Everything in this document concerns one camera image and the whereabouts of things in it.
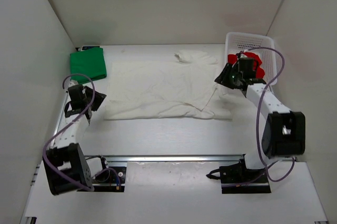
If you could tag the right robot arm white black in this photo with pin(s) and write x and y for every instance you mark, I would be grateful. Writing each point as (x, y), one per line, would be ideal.
(284, 130)

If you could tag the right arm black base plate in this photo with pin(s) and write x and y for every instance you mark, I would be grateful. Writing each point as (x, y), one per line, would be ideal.
(236, 179)

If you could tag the white plastic basket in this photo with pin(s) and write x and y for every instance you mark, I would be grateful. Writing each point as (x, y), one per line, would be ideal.
(236, 42)

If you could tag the aluminium rail front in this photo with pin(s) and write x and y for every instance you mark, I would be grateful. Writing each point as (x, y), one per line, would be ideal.
(173, 158)

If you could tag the green t shirt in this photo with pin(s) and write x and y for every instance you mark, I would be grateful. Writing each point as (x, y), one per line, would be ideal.
(88, 62)

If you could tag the white t shirt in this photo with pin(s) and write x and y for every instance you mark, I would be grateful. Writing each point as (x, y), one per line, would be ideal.
(183, 87)

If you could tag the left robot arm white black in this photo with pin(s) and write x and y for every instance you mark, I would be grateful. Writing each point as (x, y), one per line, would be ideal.
(67, 169)

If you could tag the red t shirt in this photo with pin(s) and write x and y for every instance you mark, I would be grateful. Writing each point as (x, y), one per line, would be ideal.
(260, 73)

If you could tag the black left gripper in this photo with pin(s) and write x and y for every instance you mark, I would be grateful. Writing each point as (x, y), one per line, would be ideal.
(99, 98)

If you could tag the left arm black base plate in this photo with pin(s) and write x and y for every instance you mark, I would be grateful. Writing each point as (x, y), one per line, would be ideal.
(112, 180)

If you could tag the blue label sticker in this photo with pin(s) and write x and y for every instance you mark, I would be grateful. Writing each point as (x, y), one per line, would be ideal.
(84, 48)

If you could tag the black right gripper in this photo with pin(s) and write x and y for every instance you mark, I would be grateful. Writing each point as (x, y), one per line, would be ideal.
(223, 79)

